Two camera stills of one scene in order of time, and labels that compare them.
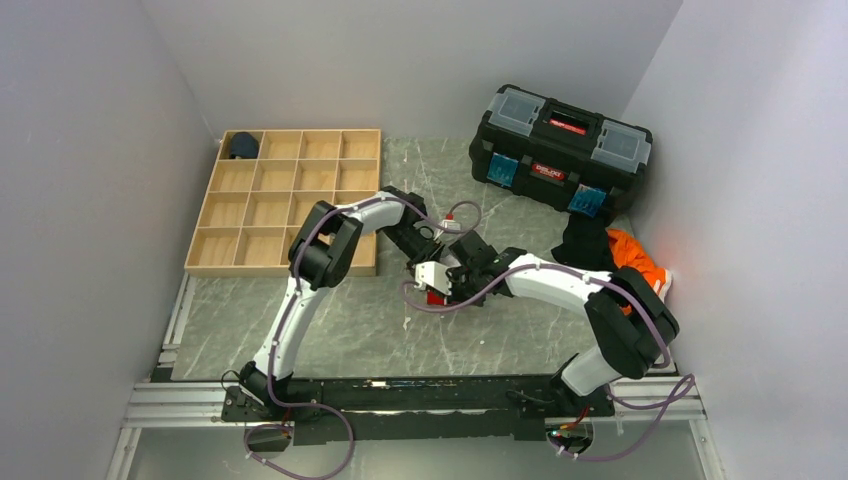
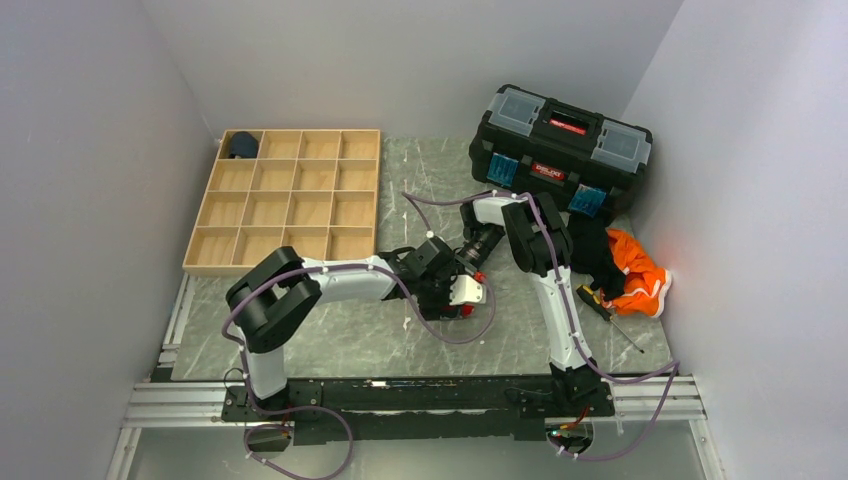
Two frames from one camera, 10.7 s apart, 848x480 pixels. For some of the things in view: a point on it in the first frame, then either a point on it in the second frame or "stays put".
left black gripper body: (413, 245) to (434, 294)
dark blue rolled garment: (244, 145) stays put
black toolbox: (560, 153) stays put
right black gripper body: (463, 282) to (479, 249)
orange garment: (628, 253) stays put
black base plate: (411, 410) stays put
